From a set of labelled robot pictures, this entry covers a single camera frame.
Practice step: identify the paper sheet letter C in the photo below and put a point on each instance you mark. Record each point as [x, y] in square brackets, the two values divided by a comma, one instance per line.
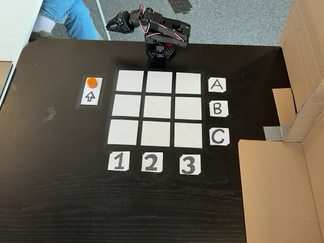
[219, 136]

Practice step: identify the paper sheet number 3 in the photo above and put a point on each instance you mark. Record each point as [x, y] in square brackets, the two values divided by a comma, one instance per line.
[189, 164]

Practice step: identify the crumpled clear tape scrap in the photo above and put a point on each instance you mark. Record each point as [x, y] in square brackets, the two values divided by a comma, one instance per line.
[50, 114]

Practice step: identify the paper sheet number 1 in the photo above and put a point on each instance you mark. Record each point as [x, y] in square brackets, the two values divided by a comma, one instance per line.
[118, 161]

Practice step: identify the black tape patch on floor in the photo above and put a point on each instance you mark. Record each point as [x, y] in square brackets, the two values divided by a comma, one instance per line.
[183, 5]

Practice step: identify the paper sheet number 2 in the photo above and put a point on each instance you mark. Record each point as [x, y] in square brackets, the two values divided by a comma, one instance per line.
[152, 162]

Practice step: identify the white desk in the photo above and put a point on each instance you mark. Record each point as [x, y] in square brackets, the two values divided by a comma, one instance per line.
[15, 25]

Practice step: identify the paper sheet letter B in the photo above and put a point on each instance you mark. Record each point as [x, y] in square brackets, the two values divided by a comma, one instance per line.
[218, 108]

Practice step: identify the paper sheet letter A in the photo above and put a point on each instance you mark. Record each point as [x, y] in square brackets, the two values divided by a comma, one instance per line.
[217, 85]

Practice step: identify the round orange token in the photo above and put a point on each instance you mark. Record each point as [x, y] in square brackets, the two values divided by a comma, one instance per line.
[91, 82]

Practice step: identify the white nine-square grid sheet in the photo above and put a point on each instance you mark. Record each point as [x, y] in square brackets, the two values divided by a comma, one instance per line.
[157, 107]

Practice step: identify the paper sheet with arrow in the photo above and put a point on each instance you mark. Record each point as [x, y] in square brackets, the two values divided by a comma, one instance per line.
[89, 97]

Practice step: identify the brown cardboard screen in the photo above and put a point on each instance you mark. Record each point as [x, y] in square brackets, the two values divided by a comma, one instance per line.
[278, 189]

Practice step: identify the white metal table leg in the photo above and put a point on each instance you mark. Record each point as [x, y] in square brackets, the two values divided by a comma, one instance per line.
[102, 17]

